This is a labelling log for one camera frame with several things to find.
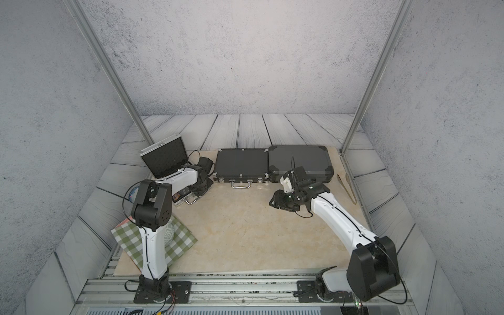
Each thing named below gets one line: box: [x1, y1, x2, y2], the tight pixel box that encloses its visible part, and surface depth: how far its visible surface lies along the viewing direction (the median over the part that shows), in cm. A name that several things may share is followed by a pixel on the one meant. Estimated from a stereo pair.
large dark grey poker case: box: [267, 145, 335, 184], surface depth 107 cm
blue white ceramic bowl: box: [128, 185, 140, 203], surface depth 98 cm
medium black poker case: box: [212, 148, 270, 189], surface depth 110 cm
